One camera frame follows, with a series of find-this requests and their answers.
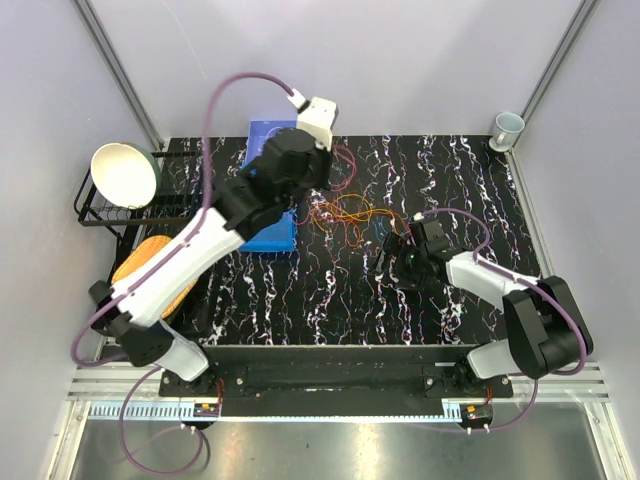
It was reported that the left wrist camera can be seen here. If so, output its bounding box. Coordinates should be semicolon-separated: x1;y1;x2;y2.
290;93;339;151

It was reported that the aluminium frame rail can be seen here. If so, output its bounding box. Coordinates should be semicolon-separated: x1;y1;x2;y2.
70;367;610;424

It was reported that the yellow cable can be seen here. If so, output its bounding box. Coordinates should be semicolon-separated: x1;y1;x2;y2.
344;197;401;226

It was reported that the blue plastic bin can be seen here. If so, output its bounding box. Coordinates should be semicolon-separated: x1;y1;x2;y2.
239;211;296;253

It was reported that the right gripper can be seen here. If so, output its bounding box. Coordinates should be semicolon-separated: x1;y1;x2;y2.
367;232;428;292

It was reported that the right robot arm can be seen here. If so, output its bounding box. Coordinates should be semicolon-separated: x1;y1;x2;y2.
375;220;594;397

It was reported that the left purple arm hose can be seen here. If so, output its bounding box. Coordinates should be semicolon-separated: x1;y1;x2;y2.
69;72;306;474

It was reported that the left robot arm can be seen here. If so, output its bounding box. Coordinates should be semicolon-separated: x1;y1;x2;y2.
98;124;332;396

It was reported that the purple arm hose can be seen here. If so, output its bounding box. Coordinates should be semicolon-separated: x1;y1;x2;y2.
399;207;594;434
69;72;306;474

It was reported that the white bowl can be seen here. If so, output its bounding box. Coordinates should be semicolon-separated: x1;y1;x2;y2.
90;142;161;209

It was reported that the light purple plastic bin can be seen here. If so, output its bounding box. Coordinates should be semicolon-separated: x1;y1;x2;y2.
243;120;296;166

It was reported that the white mug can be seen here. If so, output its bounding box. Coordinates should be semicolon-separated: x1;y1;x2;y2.
489;112;526;153

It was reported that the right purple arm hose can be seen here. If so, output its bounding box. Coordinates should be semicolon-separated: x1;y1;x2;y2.
399;207;594;434

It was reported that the orange woven basket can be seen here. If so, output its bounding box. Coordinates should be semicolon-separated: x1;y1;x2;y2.
110;235;199;321

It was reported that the black wire dish rack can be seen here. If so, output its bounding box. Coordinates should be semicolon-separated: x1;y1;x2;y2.
73;149;236;339

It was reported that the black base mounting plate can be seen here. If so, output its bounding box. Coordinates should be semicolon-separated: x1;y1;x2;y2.
159;345;510;398

